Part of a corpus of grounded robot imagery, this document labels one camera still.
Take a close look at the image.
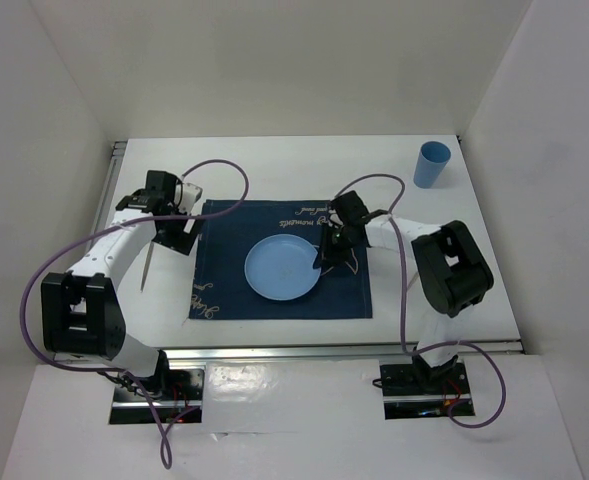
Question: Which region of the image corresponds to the light blue plate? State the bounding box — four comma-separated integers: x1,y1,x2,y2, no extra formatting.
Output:
244,234,321,302

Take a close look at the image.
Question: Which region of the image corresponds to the silver fork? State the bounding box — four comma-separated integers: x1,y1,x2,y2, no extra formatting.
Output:
140,242,155,293

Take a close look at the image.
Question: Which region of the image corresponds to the silver spoon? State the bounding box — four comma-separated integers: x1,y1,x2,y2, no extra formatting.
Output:
406,272,419,292

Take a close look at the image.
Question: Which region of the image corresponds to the dark blue fish placemat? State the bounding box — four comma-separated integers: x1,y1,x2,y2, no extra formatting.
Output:
188,200,373,321

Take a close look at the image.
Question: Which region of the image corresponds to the light blue cup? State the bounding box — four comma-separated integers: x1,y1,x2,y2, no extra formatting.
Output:
413,141,451,189

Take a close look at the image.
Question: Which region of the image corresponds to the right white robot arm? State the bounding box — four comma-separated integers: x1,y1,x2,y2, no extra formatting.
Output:
314,191,494,392

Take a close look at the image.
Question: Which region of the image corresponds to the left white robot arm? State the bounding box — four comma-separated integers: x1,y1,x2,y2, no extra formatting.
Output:
41,170,202,399

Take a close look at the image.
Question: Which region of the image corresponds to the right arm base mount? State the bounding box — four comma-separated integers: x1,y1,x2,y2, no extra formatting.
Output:
372,360,475,420

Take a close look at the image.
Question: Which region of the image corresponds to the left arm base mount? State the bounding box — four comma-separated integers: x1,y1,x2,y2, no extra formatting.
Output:
102,368,205,425

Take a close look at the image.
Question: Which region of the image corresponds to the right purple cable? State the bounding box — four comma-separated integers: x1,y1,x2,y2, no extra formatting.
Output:
333,173,505,429

